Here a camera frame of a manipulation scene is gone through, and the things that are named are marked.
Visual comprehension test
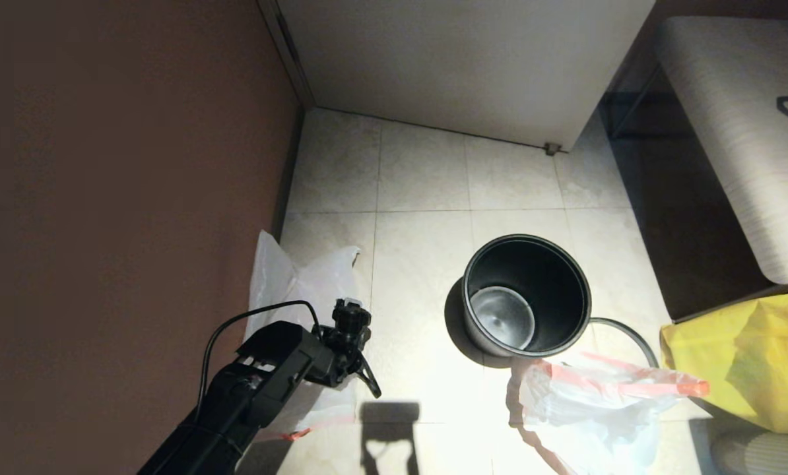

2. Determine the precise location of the yellow bag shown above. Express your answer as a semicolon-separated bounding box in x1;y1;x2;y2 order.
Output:
660;290;788;435

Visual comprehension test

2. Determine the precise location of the fresh white plastic bag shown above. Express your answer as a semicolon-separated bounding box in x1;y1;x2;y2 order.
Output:
246;230;362;441

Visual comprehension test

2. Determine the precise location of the dark grey baseboard strip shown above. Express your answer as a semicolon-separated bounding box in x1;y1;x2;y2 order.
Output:
270;106;307;238

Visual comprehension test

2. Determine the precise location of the white door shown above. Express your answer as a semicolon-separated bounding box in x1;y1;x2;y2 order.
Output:
275;0;657;154

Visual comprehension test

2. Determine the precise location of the used white bin liner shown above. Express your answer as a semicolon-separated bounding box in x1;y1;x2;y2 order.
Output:
509;352;711;475

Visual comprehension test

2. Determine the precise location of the black round trash bin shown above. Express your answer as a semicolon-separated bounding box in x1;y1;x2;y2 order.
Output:
462;234;593;359

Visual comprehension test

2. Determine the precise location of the grey bin rim ring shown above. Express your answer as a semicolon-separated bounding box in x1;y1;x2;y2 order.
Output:
589;318;660;369

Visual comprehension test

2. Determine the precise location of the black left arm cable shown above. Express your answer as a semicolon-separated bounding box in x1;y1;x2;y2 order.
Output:
196;300;322;423

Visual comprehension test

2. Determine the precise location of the grey door frame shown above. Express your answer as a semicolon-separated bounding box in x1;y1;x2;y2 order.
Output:
257;0;316;110

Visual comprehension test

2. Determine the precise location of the black metal bench frame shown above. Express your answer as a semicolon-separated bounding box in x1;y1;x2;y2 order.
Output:
602;65;669;141

